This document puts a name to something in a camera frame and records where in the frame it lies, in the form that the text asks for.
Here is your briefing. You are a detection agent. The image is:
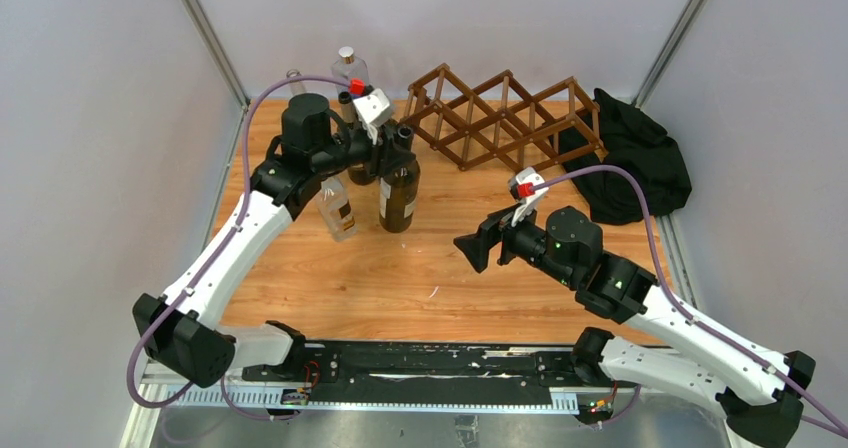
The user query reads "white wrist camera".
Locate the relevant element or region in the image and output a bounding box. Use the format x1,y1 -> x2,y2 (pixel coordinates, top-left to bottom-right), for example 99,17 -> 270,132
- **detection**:
508,167 -> 548,227
353,88 -> 394,145

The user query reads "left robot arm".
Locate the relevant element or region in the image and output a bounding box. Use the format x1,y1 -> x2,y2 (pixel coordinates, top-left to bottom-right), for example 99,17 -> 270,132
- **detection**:
132,87 -> 415,388

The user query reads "blue square glass bottle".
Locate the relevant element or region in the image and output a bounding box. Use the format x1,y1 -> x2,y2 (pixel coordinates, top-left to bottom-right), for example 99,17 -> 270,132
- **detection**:
331,46 -> 370,85

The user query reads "purple cable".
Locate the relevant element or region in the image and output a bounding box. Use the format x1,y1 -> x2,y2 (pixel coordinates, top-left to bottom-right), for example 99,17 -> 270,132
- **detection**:
125,75 -> 366,423
516,164 -> 848,436

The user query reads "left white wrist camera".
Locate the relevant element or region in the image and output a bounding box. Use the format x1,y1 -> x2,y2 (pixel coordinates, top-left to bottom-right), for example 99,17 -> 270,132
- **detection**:
353,88 -> 394,145

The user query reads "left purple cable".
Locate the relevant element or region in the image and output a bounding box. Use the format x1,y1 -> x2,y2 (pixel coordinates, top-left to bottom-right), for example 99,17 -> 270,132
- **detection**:
125,75 -> 366,423

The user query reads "clear bottle black label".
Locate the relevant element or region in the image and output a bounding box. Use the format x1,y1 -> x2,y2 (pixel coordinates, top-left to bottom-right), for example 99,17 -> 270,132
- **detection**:
286,69 -> 308,97

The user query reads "dark wine bottle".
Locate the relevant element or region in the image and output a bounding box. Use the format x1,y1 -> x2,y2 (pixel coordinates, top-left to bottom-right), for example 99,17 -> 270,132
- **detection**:
379,123 -> 421,233

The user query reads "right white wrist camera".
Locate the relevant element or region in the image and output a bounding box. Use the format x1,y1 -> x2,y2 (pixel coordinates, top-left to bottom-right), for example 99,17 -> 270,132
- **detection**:
508,167 -> 548,227

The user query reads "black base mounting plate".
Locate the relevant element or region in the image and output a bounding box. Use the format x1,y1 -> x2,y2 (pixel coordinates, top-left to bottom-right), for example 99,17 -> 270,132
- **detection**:
240,340 -> 625,411

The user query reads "olive green wine bottle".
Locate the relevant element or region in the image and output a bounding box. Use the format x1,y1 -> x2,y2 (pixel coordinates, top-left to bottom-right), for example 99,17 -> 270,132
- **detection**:
338,91 -> 376,186

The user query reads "brown wooden wine rack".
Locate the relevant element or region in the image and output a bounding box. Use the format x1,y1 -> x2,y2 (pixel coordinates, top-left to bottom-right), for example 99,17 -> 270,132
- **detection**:
401,63 -> 608,173

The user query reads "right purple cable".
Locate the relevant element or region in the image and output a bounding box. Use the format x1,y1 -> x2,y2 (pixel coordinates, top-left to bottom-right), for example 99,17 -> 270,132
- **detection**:
516,164 -> 848,436

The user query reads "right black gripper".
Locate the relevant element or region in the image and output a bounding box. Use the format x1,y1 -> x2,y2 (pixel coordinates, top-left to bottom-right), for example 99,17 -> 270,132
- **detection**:
453,197 -> 578,289

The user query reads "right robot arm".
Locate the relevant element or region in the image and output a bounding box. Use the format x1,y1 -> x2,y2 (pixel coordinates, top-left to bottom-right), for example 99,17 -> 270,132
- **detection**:
453,206 -> 815,447

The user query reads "black cloth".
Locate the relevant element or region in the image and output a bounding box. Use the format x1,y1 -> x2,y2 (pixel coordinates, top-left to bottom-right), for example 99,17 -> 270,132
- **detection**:
562,88 -> 693,225

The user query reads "clear bottle black cap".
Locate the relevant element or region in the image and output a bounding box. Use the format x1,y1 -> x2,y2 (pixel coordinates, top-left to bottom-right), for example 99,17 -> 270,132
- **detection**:
315,176 -> 357,242

